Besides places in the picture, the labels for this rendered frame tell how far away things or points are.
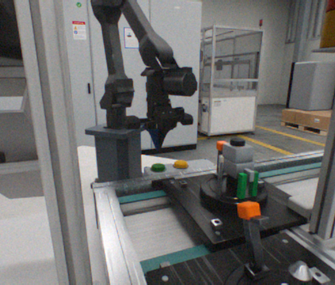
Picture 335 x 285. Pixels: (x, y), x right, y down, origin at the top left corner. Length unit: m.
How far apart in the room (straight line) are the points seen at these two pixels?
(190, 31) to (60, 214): 3.66
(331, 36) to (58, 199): 0.40
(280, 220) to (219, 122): 4.32
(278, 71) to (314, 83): 10.90
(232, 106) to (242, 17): 5.74
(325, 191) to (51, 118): 0.42
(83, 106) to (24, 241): 2.82
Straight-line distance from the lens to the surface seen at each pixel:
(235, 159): 0.47
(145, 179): 0.62
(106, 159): 0.75
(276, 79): 11.23
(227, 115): 4.83
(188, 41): 3.75
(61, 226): 0.20
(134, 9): 0.68
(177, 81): 0.55
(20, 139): 0.33
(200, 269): 0.36
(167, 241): 0.48
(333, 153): 0.45
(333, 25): 0.44
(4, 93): 0.46
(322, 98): 0.42
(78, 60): 3.34
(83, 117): 3.38
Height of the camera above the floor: 1.22
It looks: 16 degrees down
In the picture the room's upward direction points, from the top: straight up
